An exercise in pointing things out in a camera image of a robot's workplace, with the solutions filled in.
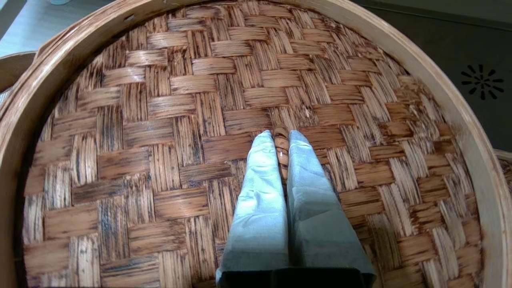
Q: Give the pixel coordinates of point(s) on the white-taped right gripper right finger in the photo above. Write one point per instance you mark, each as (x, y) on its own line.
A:
(320, 224)

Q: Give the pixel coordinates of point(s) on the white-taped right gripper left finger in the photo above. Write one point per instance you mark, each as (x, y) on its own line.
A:
(260, 216)

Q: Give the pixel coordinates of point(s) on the light woven bamboo steamer lid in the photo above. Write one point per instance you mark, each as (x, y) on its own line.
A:
(160, 120)

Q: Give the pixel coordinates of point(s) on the dark woven bamboo steamer lid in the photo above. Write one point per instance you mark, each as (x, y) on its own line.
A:
(506, 168)

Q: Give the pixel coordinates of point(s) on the bamboo steamer basket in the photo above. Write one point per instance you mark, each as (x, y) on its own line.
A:
(14, 68)

